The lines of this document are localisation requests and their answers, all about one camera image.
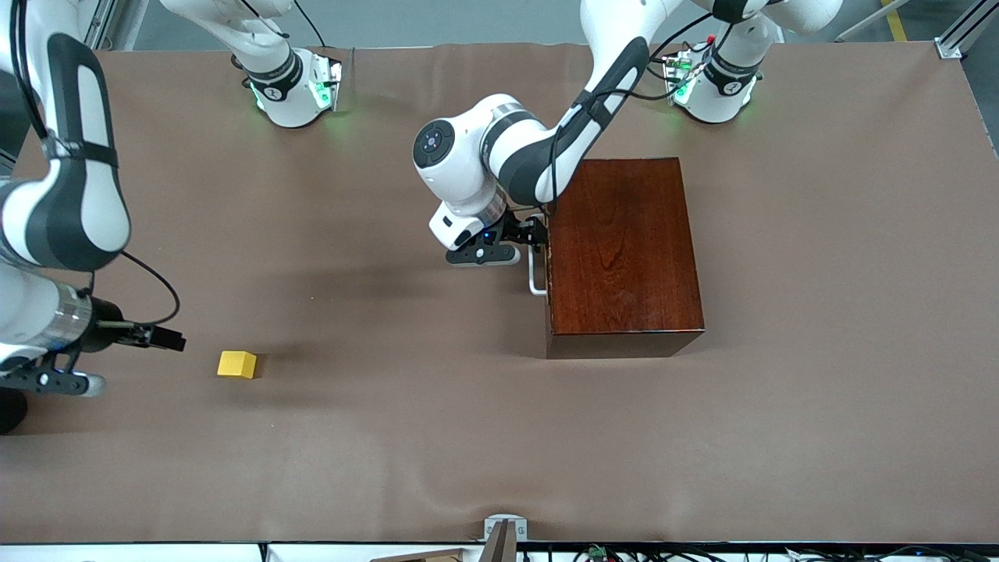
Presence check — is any wooden drawer with white handle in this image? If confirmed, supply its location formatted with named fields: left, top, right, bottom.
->
left=528, top=244, right=552, bottom=298

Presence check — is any yellow block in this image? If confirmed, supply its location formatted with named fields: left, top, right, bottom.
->
left=217, top=350, right=258, bottom=380

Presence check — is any dark brown wooden cabinet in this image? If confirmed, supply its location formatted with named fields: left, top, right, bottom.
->
left=544, top=158, right=706, bottom=360

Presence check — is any black round object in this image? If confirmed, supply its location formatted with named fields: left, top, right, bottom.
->
left=0, top=386, right=29, bottom=436

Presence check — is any brown table cover sheet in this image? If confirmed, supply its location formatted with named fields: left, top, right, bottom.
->
left=0, top=41, right=999, bottom=546

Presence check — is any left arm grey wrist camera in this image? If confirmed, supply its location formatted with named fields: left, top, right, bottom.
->
left=446, top=240, right=522, bottom=269

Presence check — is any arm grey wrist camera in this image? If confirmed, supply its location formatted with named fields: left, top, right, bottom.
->
left=0, top=353, right=107, bottom=399
left=446, top=240, right=522, bottom=269

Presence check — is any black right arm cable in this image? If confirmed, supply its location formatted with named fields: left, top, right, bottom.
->
left=8, top=0, right=182, bottom=325

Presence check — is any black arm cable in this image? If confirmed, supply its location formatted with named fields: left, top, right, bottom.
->
left=8, top=0, right=182, bottom=325
left=546, top=16, right=738, bottom=218

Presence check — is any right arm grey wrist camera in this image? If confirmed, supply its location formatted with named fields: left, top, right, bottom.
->
left=0, top=353, right=107, bottom=399

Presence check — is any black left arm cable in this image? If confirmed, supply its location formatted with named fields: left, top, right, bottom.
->
left=546, top=16, right=738, bottom=218

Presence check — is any black right base cable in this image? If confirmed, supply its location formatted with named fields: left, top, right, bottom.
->
left=293, top=0, right=329, bottom=49

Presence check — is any grey metal clamp bracket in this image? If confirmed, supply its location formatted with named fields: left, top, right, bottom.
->
left=482, top=514, right=529, bottom=562

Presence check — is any aluminium frame profile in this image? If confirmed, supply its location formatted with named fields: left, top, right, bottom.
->
left=935, top=0, right=999, bottom=60
left=81, top=0, right=110, bottom=49

